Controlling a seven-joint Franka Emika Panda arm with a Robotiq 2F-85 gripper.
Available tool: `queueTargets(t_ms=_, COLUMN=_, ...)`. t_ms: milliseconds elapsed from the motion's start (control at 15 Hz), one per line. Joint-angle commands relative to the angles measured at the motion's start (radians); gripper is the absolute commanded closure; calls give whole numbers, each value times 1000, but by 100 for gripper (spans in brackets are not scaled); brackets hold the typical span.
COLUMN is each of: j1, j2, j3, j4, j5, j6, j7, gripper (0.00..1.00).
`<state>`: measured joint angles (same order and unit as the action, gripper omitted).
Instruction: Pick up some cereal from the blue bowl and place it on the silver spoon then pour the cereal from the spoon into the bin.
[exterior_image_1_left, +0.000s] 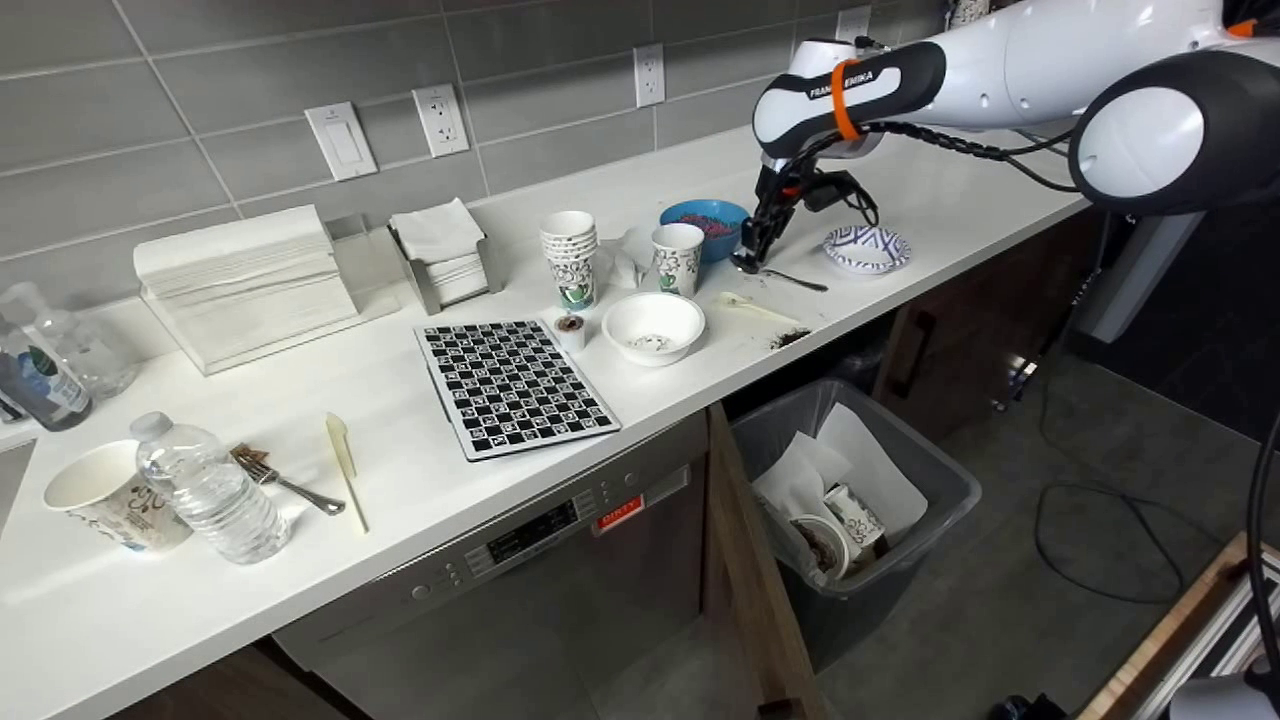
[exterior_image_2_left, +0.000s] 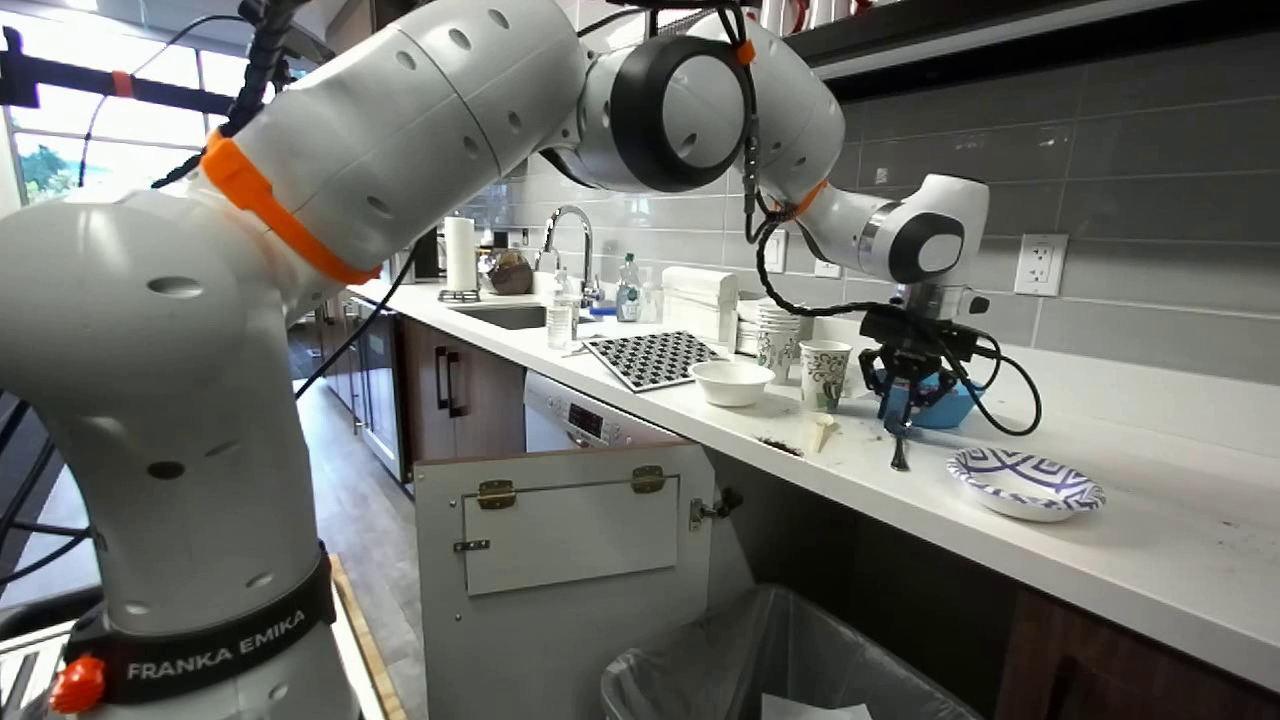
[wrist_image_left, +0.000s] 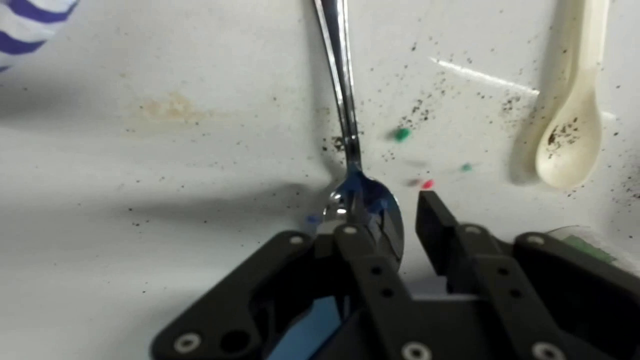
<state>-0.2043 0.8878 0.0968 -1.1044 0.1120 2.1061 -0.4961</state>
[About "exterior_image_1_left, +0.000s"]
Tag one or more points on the wide patterned paper cup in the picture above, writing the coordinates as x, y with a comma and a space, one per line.
112, 502

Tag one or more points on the open cabinet door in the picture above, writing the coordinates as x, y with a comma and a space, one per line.
752, 574

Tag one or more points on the small black object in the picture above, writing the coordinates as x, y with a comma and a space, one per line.
790, 338

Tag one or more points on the cream flat stick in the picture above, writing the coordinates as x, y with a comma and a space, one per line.
752, 309
346, 466

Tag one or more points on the paper cup with coffee grounds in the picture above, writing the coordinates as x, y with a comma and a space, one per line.
820, 541

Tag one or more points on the dirty metal fork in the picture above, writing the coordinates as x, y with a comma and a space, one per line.
286, 482

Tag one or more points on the steel dispenser box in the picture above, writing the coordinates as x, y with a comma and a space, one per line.
366, 261

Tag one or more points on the dark wooden lower cabinet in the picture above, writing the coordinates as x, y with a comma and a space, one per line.
985, 347

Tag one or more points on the white rectangular box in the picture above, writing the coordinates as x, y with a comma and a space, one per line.
246, 286

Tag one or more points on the white paper sheets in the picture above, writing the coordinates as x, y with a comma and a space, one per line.
867, 466

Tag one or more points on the blue bowl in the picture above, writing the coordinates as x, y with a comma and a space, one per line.
702, 222

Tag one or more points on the steel dishwasher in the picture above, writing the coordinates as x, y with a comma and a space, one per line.
532, 574

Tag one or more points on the clear water bottle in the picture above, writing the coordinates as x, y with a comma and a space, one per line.
213, 492

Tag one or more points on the clear plastic bottle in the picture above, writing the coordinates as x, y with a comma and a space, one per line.
55, 362

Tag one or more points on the wooden frame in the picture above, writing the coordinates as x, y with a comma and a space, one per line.
1172, 641

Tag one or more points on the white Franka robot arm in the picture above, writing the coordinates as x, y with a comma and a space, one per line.
1041, 67

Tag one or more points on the grey trash bin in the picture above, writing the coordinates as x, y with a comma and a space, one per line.
933, 506

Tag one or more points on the white bowl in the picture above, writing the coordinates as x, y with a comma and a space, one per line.
654, 325

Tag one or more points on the blue patterned paper plate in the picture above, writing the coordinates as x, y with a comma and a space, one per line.
867, 250

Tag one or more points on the white napkin holder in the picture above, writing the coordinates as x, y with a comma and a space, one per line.
442, 255

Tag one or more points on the short floral paper cup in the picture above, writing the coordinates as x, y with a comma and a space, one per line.
678, 261

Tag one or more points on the discarded floral paper cup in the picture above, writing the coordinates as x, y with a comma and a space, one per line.
855, 517

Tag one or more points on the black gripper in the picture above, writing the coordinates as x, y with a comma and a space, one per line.
805, 188

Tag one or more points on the black white checkerboard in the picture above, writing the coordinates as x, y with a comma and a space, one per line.
515, 387

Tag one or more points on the crumpled white napkin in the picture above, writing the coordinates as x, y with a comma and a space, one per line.
627, 264

